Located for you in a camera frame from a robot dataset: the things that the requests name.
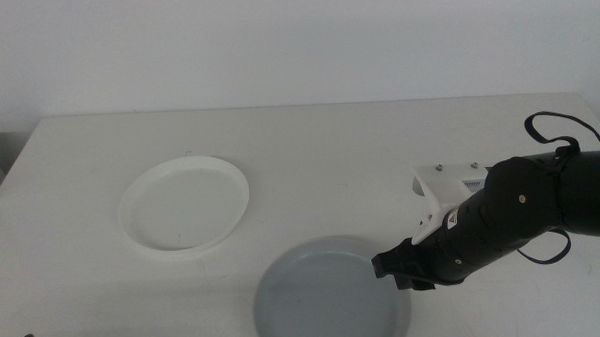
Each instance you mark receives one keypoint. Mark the white shallow bowl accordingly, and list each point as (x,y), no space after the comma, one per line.
(184,207)

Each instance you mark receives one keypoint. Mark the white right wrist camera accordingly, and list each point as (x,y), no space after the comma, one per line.
(441,193)

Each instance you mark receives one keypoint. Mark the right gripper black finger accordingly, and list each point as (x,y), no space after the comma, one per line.
(424,285)
(404,282)

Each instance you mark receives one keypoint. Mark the grey shallow bowl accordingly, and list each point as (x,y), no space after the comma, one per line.
(324,298)

